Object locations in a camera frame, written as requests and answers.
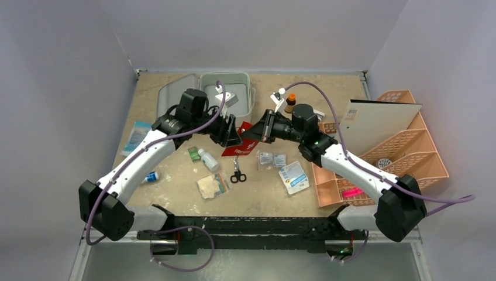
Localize red first aid pouch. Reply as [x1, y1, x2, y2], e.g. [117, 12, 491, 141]
[221, 121, 259, 157]

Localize blue white mask packet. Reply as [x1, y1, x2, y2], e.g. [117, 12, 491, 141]
[278, 161, 310, 195]

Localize brown bottle orange cap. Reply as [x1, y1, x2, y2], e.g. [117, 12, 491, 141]
[284, 93, 296, 114]

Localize white board folder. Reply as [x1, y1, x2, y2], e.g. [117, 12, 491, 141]
[339, 100, 422, 156]

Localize small green medicine box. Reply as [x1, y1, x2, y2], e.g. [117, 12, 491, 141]
[188, 146, 201, 162]

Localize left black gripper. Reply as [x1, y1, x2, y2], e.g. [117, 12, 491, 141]
[191, 107, 242, 147]

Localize small white pad packet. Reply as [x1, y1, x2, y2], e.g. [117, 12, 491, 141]
[257, 151, 274, 166]

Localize grey open storage case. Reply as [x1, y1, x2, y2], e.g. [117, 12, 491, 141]
[157, 72, 255, 128]

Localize blue white ointment tube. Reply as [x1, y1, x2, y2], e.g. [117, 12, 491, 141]
[142, 171, 161, 184]

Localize black handled scissors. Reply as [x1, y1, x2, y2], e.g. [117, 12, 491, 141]
[230, 156, 247, 183]

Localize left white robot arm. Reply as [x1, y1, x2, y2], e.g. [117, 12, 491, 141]
[78, 82, 242, 245]

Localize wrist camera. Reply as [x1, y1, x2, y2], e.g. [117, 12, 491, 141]
[270, 88, 287, 113]
[215, 85, 239, 116]

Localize orange compartment tray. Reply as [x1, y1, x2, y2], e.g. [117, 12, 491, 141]
[308, 122, 352, 209]

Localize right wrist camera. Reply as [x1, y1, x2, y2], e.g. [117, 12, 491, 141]
[270, 88, 287, 113]

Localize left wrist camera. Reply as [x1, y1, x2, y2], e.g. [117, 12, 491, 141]
[215, 85, 239, 116]

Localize pink highlighter marker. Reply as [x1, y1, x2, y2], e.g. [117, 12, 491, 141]
[342, 187, 364, 198]

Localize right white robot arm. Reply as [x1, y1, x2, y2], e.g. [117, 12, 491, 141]
[262, 104, 427, 242]

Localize beige gauze in bag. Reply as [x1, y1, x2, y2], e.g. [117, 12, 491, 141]
[196, 173, 230, 200]

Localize white plastic bottle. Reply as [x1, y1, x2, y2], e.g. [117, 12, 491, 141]
[198, 149, 220, 172]

